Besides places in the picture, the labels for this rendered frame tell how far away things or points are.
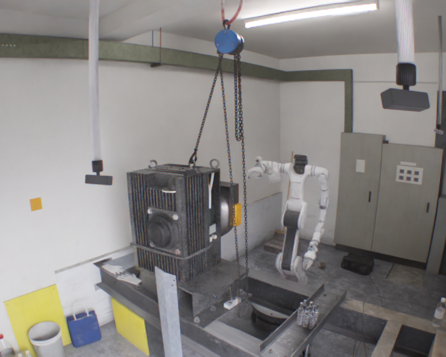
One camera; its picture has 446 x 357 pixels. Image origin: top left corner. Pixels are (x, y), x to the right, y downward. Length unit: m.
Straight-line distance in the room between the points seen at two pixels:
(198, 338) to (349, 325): 1.13
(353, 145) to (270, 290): 2.51
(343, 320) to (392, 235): 2.27
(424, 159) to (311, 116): 1.81
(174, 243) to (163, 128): 1.62
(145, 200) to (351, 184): 3.15
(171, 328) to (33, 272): 1.29
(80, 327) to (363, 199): 3.77
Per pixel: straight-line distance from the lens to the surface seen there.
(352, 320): 2.57
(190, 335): 2.42
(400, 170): 4.43
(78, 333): 3.11
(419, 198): 4.46
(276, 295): 2.78
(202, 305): 2.27
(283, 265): 3.03
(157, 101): 3.35
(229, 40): 1.94
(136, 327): 2.89
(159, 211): 2.08
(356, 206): 4.66
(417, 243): 4.62
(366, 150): 4.50
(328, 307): 2.41
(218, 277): 2.26
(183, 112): 3.58
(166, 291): 2.07
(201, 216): 2.15
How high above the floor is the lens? 1.99
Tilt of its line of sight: 13 degrees down
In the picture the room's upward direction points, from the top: 1 degrees counter-clockwise
